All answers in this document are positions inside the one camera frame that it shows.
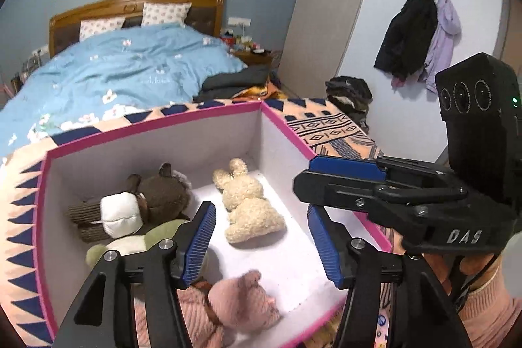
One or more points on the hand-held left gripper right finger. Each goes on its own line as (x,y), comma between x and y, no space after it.
(324,246)

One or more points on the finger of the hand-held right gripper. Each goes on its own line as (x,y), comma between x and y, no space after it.
(334,191)
(346,166)

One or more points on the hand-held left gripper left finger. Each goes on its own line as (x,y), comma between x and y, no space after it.
(200,242)

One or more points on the green plush toy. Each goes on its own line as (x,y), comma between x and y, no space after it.
(161,232)

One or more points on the brown plush animal white patch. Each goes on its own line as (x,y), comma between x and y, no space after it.
(163,197)

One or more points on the cream plush bunny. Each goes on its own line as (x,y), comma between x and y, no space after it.
(248,209)

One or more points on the pink knitted plush toy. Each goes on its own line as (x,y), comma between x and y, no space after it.
(244,303)

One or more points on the pink cardboard box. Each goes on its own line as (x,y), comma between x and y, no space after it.
(163,140)

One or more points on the person's right forearm pink sleeve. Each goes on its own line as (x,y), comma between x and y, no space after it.
(489,311)

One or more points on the person's right hand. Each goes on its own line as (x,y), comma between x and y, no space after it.
(434,268)

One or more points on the dark bag pile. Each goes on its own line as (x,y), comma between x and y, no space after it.
(350,95)

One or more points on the pink garment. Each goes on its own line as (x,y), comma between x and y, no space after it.
(399,81)

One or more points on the purple jacket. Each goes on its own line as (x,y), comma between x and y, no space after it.
(442,42)

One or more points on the black jacket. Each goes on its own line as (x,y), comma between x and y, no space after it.
(403,38)

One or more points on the dark folded clothes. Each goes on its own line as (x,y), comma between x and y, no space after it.
(236,81)

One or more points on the wooden nightstand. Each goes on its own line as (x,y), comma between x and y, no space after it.
(259,57)

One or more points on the nightstand clutter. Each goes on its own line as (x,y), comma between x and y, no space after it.
(244,42)

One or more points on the beige wardrobe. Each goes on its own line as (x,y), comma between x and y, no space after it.
(326,5)

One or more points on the blue floral duvet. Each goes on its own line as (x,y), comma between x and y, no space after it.
(122,75)

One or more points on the bottles on nightstand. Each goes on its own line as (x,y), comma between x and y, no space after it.
(28,64)

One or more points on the wooden bed headboard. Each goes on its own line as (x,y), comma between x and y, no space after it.
(134,3)

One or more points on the white wall socket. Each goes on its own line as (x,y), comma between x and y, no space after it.
(41,49)
(238,22)

